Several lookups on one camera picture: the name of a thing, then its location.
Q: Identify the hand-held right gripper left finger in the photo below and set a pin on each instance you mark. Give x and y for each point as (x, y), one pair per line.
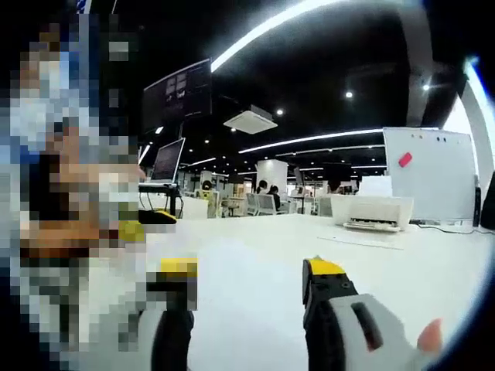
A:
(176, 340)

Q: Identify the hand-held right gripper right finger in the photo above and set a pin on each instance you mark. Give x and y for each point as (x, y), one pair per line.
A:
(328, 317)

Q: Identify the person's right hand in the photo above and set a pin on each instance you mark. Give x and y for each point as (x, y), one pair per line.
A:
(431, 336)

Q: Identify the black monitor stand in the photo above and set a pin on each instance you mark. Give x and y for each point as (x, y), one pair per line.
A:
(168, 187)

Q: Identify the tilted grey monitor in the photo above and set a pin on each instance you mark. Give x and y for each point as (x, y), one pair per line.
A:
(168, 160)

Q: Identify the white office chair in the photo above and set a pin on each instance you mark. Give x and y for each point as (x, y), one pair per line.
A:
(265, 203)
(325, 206)

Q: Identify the white printer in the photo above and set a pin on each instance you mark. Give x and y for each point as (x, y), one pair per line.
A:
(371, 210)

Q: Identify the large black monitor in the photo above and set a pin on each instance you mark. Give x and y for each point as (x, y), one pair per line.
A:
(178, 96)

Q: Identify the white ceiling air conditioner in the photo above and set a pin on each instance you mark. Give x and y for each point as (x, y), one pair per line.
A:
(250, 120)

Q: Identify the whiteboard on stand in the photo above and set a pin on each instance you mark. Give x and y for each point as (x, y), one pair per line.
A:
(433, 181)

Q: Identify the red whiteboard eraser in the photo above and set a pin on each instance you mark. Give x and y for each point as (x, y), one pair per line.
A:
(405, 160)

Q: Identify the curved ceiling light strip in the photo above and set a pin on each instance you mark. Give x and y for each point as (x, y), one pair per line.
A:
(363, 131)

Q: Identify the wide ceiling light strip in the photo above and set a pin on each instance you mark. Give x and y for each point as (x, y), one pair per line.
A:
(251, 35)

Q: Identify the black upright post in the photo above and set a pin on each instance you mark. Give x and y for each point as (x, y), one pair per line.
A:
(477, 201)

